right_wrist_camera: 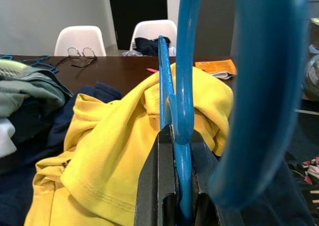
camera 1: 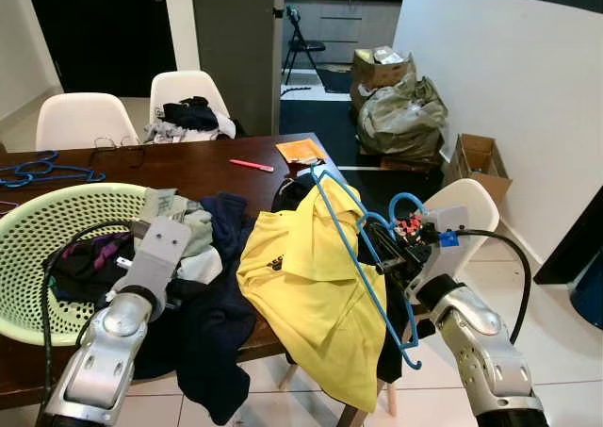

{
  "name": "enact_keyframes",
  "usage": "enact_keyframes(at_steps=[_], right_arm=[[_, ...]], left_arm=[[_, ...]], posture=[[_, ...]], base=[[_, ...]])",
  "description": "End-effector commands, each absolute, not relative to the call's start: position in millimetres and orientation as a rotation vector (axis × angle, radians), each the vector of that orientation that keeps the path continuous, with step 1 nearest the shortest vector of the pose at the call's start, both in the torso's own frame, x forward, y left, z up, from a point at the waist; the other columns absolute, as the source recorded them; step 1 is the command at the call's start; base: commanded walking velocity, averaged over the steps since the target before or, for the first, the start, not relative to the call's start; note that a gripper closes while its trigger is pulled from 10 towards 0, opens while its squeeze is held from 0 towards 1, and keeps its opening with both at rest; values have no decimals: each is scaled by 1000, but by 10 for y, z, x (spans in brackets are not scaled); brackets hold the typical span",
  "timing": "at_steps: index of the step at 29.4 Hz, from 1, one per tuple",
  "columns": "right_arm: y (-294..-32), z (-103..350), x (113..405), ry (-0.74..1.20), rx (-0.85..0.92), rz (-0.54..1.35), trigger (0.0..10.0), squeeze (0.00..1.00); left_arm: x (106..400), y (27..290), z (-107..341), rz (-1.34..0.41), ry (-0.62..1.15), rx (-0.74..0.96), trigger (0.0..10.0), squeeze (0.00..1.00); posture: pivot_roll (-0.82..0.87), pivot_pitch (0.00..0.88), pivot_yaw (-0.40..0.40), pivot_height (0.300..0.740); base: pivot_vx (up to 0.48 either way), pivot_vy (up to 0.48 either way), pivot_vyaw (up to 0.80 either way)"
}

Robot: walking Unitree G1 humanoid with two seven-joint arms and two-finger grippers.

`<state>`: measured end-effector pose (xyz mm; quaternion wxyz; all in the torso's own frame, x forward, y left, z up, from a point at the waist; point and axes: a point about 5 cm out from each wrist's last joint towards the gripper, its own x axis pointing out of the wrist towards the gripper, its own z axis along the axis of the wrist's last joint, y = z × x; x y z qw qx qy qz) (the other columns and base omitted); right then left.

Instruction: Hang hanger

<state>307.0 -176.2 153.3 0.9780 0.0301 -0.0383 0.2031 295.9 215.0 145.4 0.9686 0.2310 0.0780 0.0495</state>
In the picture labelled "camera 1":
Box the blue plastic hanger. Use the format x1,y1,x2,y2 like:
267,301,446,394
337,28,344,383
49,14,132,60
309,167,427,371
0,150,107,189

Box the yellow polo shirt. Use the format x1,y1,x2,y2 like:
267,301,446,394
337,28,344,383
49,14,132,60
236,193,389,415

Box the white shell chair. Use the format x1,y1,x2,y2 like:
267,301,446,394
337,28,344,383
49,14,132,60
148,70,233,131
35,91,140,153
382,178,501,419

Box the black crumpled garment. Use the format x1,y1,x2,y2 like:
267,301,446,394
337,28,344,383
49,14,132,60
271,174,321,213

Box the small open cardboard box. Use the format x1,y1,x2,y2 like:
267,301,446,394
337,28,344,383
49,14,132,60
448,132,513,202

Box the olive plastic bag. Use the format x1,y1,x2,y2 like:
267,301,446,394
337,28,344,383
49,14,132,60
355,72,450,164

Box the orange envelope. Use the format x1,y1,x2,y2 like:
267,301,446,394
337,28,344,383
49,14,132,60
274,137,330,168

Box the dark blue rug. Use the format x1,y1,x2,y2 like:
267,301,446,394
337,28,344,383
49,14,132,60
279,95,455,216

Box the pink pen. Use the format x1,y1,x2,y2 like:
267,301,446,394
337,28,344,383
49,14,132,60
228,157,276,174

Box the black furniture panel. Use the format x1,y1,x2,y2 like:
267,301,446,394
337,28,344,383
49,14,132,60
530,193,603,288

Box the filled cardboard box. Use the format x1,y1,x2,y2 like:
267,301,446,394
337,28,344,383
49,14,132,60
350,47,418,107

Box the blue container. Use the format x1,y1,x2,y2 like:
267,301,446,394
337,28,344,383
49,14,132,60
568,251,603,331

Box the navy garment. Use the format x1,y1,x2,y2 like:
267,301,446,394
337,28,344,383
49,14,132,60
135,192,257,426

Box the dark wooden dining table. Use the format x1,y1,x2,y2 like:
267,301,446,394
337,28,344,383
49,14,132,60
0,133,444,411

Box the black folding chair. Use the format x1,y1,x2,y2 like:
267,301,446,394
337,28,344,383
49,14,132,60
282,6,328,86

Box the grey kitchen cabinet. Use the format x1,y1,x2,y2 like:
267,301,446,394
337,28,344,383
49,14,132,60
283,0,408,67

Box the black white clothes pile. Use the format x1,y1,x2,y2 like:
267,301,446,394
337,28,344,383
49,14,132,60
144,96,237,146

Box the thin framed glasses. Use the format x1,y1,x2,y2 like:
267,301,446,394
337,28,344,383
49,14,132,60
90,136,148,170

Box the black purple garment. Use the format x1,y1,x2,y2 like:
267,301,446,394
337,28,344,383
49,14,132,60
49,232,144,304

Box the green plastic laundry basket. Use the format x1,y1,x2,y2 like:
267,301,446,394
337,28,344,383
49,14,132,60
0,183,204,346

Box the dark plain door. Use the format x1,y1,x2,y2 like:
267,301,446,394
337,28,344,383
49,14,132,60
24,0,168,98

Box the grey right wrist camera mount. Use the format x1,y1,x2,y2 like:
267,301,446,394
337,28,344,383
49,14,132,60
413,205,472,304

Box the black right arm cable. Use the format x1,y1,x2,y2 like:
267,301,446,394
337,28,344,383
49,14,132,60
457,227,534,345

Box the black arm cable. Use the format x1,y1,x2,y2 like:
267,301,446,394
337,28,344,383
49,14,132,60
457,227,534,345
40,220,142,404

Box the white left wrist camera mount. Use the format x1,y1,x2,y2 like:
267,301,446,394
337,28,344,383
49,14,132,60
113,216,193,313

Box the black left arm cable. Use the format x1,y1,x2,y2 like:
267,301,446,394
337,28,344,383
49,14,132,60
40,220,142,404

